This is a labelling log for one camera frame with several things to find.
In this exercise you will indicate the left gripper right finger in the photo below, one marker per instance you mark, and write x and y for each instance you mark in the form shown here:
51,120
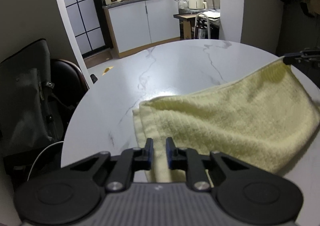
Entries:
244,192

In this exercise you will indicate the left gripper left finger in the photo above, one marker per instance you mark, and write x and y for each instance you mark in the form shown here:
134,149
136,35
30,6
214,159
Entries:
69,194

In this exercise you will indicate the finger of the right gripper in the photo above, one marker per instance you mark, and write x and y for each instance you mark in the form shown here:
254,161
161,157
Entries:
292,60
295,54

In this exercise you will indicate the yellow towel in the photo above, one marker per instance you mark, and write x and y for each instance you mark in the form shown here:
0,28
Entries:
263,119

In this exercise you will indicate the black backpack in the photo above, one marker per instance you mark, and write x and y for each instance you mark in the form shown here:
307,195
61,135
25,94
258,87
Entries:
25,115

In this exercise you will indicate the dark wooden chair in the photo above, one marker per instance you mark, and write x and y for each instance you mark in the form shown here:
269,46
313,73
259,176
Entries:
69,87

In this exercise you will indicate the white air fryer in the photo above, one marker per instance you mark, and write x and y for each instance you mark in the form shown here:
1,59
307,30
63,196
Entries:
197,4

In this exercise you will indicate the wooden side table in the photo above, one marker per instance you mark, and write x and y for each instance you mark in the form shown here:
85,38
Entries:
199,25

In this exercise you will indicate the clear plastic jug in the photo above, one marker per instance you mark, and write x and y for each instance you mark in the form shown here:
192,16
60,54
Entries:
182,5

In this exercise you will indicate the white base cabinet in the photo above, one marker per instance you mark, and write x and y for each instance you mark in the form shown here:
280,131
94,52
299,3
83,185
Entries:
137,25

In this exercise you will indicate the black framed glass door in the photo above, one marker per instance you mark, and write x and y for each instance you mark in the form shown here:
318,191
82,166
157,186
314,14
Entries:
89,25

